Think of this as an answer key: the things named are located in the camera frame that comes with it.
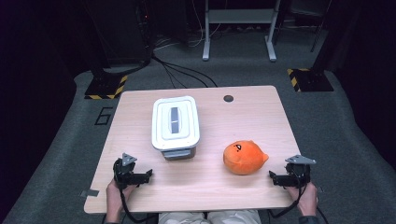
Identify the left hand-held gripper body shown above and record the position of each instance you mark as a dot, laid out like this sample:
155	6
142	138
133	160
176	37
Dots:
124	174

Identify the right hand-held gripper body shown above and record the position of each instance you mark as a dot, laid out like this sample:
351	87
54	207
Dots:
297	175

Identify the orange plush toy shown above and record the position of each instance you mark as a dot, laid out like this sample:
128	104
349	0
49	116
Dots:
244	158

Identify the white lidded plastic container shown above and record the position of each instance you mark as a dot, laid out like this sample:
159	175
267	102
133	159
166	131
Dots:
188	124

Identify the person's right hand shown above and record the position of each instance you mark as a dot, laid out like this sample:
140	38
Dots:
308	200

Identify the person's left hand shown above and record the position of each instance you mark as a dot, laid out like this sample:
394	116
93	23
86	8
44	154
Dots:
114	200

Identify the person's beige pants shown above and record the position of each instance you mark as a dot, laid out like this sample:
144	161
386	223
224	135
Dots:
211	217

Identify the striped black stand base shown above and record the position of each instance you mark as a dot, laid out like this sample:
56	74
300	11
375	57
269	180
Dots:
104	87
311	80

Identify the dark equipment cabinet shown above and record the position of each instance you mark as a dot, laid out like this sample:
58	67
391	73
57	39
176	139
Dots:
121	31

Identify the white metal table frame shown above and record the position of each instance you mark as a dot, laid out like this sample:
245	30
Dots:
239	16

